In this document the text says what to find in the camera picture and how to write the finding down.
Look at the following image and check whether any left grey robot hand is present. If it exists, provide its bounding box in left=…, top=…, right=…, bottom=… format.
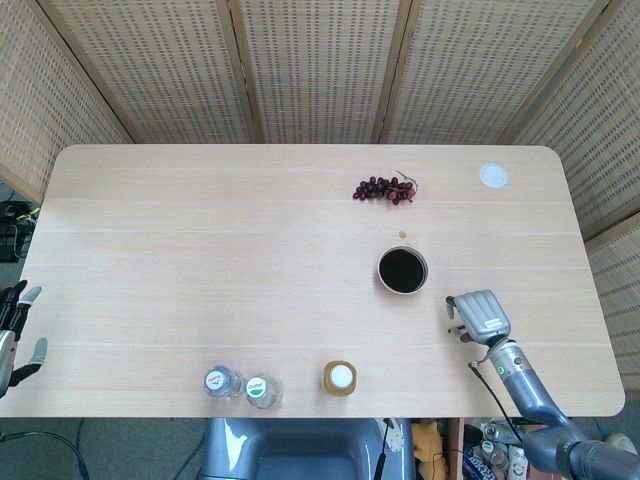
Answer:
left=0, top=279, right=49, bottom=396

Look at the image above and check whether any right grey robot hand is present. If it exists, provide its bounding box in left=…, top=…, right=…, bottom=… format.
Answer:
left=445, top=288, right=513, bottom=346

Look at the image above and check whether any white bowl of dark liquid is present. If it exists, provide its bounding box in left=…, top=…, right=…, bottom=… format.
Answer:
left=377, top=244, right=430, bottom=296

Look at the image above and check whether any bunch of red grapes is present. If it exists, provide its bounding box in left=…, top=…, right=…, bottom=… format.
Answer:
left=353, top=170, right=420, bottom=205

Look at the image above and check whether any pile of bottles and cans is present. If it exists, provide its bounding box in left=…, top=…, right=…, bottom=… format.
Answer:
left=462, top=419, right=534, bottom=480

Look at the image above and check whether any white round table grommet cap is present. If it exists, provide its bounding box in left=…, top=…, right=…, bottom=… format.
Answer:
left=478, top=163, right=511, bottom=190

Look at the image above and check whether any yellow soft object under table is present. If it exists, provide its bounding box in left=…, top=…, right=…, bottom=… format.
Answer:
left=415, top=419, right=445, bottom=479

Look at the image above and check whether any yellow tea drink bottle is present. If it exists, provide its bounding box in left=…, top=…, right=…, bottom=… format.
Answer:
left=319, top=360, right=360, bottom=397

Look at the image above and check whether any Ganten clear water bottle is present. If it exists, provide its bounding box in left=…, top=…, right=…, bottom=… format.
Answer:
left=203, top=365, right=246, bottom=399

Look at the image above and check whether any grey robot torso base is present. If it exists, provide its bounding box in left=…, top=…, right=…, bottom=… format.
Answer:
left=202, top=417, right=416, bottom=480

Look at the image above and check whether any Cestbon green-label water bottle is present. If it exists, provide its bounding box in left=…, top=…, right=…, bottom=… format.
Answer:
left=243, top=374, right=285, bottom=410

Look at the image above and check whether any woven rattan folding screen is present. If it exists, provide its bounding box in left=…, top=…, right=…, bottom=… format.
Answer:
left=0, top=0, right=640, bottom=374

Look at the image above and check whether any black wrist cable with plug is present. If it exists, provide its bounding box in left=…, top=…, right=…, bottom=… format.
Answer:
left=468, top=360, right=527, bottom=444

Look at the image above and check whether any black equipment with cables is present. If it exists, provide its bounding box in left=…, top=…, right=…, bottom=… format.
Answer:
left=0, top=187, right=41, bottom=264

